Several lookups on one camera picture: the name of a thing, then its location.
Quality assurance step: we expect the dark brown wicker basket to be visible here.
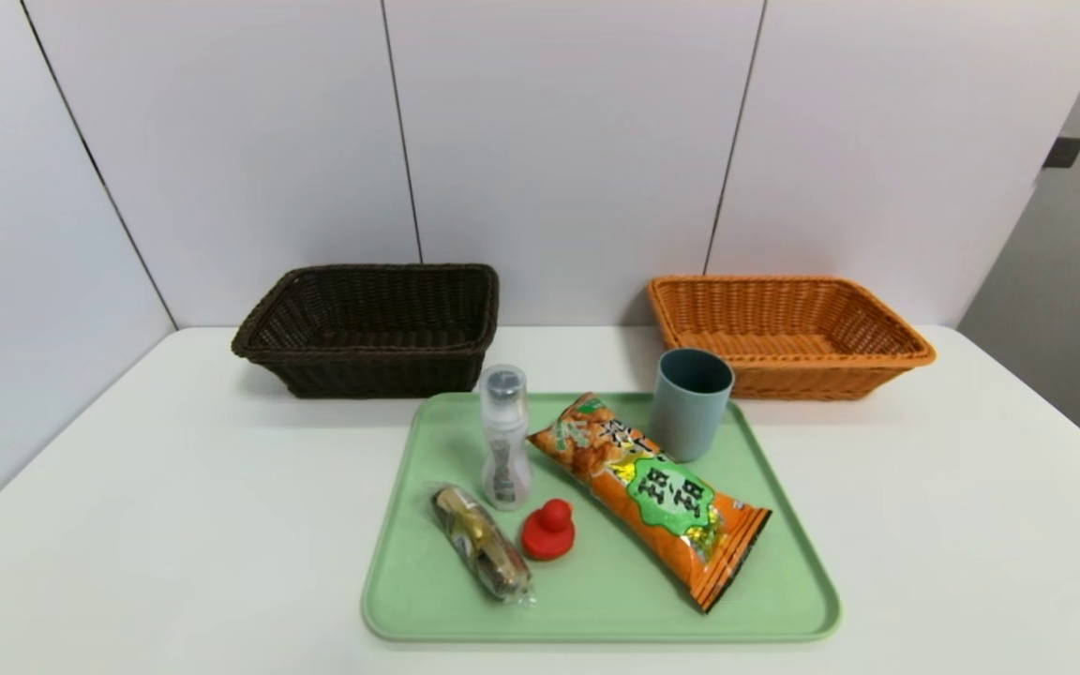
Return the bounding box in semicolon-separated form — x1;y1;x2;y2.
231;263;501;399

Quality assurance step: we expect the orange wicker basket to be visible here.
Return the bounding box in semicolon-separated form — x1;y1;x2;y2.
646;275;938;402

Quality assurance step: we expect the clear-wrapped brown snack pack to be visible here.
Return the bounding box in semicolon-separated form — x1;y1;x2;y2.
429;483;537;606

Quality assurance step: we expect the orange snack bag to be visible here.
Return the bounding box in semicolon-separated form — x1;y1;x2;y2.
526;392;773;616

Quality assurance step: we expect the light green plastic tray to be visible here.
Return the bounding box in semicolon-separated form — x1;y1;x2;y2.
361;391;843;645

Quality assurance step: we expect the clear bottle with grey cap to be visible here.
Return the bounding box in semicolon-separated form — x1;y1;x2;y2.
478;365;533;513

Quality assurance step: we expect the blue-grey plastic cup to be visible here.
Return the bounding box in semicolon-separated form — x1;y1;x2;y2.
650;348;736;463

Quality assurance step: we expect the red rubber duck toy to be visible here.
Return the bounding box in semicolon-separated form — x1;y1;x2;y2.
520;499;578;563

